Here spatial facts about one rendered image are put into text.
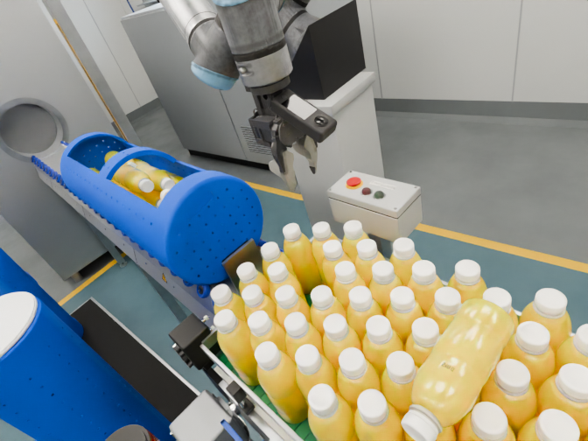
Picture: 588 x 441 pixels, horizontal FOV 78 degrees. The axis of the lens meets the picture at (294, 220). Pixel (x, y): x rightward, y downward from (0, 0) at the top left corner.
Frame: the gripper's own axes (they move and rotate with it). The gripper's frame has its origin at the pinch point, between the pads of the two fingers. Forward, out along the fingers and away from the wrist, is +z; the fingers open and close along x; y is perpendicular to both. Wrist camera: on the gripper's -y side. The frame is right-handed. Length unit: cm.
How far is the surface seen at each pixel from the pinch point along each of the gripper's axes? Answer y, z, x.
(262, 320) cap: -7.6, 13.0, 24.7
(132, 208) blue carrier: 40.9, 4.3, 23.5
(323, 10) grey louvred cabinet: 121, 2, -149
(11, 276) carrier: 155, 53, 67
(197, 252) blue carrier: 22.3, 13.9, 20.2
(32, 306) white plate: 56, 19, 56
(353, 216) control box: 0.0, 18.6, -11.0
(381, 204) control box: -8.4, 12.7, -11.9
